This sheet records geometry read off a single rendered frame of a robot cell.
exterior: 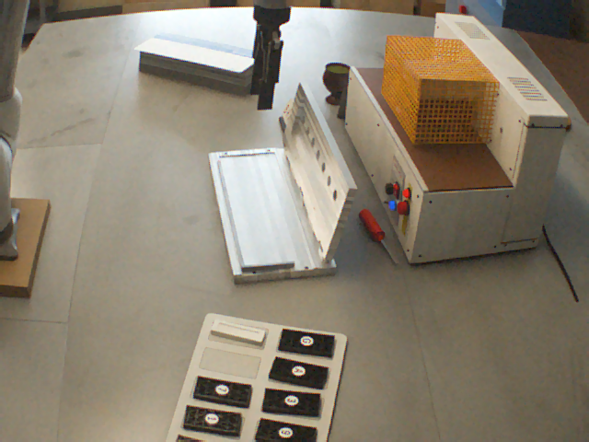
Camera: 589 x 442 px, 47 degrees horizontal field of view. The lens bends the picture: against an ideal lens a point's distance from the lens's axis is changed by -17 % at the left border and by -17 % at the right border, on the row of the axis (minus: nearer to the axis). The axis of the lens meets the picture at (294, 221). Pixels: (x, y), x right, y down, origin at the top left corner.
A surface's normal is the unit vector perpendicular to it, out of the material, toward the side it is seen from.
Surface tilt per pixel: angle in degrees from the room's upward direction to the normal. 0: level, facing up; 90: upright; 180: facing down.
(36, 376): 0
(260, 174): 0
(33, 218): 3
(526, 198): 90
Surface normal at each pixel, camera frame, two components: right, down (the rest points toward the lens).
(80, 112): 0.06, -0.79
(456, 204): 0.20, 0.61
